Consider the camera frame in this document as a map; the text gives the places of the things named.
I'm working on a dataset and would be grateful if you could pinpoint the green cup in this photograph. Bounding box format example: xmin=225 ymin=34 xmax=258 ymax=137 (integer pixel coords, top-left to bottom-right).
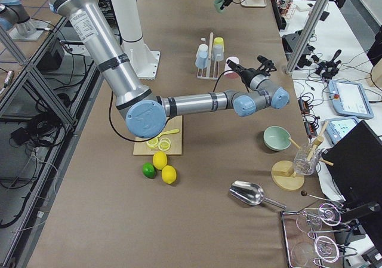
xmin=214 ymin=0 xmax=224 ymax=13

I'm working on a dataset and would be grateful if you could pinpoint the pink cup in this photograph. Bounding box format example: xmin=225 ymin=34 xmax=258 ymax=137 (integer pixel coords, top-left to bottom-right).
xmin=223 ymin=56 xmax=241 ymax=80

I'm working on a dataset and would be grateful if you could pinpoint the grey cup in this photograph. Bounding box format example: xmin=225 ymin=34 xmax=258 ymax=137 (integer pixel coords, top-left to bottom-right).
xmin=212 ymin=44 xmax=224 ymax=62

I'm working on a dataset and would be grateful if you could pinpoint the yellow cup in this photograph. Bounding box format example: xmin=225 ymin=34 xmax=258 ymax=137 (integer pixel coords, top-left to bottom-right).
xmin=212 ymin=37 xmax=224 ymax=49

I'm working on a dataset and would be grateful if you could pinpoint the light blue cup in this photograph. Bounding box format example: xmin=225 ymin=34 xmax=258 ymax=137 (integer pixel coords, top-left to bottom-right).
xmin=195 ymin=51 xmax=208 ymax=69

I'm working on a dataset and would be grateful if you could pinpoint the white cup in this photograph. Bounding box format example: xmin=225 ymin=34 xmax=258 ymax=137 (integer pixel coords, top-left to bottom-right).
xmin=196 ymin=44 xmax=208 ymax=56

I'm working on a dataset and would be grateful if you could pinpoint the beige tray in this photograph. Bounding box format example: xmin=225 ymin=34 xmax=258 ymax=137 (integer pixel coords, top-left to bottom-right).
xmin=241 ymin=0 xmax=267 ymax=8

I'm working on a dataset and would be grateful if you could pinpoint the mint green bowl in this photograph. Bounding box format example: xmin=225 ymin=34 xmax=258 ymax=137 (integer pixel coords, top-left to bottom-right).
xmin=263 ymin=126 xmax=291 ymax=152

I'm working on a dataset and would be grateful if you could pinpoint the yellow plastic knife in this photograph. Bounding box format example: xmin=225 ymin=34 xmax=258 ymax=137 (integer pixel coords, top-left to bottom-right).
xmin=157 ymin=128 xmax=180 ymax=137

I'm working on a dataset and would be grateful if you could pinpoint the blue teach pendant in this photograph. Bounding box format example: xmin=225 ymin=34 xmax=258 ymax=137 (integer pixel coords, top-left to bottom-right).
xmin=328 ymin=80 xmax=374 ymax=119
xmin=325 ymin=116 xmax=360 ymax=145

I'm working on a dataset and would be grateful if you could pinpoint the glass mug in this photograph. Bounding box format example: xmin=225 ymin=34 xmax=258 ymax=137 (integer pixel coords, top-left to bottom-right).
xmin=293 ymin=144 xmax=322 ymax=175

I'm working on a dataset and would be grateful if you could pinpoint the lemon slice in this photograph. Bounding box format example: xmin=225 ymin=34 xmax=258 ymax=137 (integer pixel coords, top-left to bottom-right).
xmin=158 ymin=138 xmax=171 ymax=152
xmin=146 ymin=137 xmax=159 ymax=149

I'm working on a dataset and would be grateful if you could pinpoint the wooden mug tree stand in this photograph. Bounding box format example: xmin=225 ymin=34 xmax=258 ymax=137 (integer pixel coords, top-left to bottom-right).
xmin=271 ymin=122 xmax=334 ymax=191

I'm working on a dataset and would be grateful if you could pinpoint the whole yellow lemon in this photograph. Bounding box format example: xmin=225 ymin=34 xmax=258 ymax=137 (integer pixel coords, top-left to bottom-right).
xmin=152 ymin=151 xmax=168 ymax=170

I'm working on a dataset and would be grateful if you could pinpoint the bamboo cutting board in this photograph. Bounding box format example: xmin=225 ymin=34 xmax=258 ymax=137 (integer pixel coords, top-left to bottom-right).
xmin=133 ymin=116 xmax=183 ymax=156

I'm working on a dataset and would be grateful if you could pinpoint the green lime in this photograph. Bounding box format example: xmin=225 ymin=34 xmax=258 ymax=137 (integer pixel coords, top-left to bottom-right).
xmin=141 ymin=162 xmax=156 ymax=178

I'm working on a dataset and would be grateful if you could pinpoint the black monitor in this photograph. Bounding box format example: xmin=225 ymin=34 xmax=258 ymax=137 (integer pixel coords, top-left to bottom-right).
xmin=321 ymin=120 xmax=382 ymax=218

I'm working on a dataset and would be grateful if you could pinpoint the white wire cup holder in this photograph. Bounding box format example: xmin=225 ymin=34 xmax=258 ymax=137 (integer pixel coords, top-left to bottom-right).
xmin=196 ymin=32 xmax=223 ymax=80

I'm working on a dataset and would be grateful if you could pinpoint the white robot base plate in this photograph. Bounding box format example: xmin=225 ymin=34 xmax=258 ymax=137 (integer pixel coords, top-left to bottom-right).
xmin=122 ymin=40 xmax=161 ymax=80

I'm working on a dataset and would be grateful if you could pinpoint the wire glass rack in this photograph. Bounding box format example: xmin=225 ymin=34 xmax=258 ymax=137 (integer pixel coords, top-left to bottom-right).
xmin=281 ymin=201 xmax=358 ymax=267

